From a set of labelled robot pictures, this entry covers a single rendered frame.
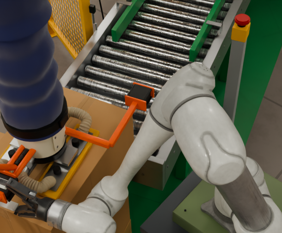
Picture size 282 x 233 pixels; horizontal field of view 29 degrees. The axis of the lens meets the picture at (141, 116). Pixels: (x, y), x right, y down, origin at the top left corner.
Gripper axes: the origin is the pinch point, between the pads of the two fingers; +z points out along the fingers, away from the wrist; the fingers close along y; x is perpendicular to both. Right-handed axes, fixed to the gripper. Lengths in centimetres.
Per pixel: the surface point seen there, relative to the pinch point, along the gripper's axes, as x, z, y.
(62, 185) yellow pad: 16.2, -13.7, 11.2
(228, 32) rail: 165, -34, 50
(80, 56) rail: 115, 34, 48
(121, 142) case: 49, -21, 21
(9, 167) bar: 7.3, -0.7, -4.4
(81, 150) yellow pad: 32.8, -12.9, 10.8
